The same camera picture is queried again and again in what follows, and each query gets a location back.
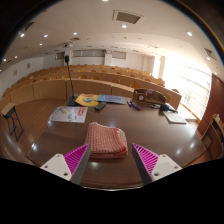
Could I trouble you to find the ceiling air vent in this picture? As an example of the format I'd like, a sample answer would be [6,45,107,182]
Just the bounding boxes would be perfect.
[111,9,145,25]

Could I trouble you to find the white notebook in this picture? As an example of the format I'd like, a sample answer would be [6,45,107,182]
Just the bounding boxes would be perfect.
[162,110,188,125]

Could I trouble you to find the black desk device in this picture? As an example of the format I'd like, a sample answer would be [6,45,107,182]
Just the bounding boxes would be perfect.
[149,103,179,114]

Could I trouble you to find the red marker pen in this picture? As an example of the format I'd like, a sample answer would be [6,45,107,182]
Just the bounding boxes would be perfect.
[130,100,142,111]

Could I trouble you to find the black gooseneck desk microphone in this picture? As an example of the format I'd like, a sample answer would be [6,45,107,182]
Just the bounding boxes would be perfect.
[64,54,81,107]

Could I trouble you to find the blue booklet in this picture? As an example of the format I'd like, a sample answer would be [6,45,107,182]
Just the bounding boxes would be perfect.
[97,94,129,106]

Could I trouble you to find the red checked towel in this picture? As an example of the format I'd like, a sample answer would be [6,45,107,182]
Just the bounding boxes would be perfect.
[83,121,129,160]

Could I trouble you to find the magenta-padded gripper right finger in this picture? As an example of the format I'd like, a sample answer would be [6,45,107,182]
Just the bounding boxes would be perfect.
[131,143,183,186]

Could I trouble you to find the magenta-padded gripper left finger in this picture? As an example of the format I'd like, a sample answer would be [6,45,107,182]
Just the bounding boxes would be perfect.
[40,143,92,186]

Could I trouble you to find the rows of wooden seats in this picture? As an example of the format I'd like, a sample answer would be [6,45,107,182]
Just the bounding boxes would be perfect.
[0,64,184,111]

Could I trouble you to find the wooden shelf unit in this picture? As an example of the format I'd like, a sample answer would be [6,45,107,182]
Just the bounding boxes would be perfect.
[199,113,224,160]

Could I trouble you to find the ceiling spot lights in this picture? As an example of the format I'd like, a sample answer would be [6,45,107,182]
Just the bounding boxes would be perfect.
[2,23,194,63]

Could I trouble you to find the white printed poster sheet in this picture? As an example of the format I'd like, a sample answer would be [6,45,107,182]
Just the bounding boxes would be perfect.
[48,105,89,124]

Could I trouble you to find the wooden desk organizer box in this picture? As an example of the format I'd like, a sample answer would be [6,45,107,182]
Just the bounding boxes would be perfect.
[132,87,168,106]

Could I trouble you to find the black remote control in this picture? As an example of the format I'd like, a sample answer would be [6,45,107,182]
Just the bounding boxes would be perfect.
[93,101,107,112]

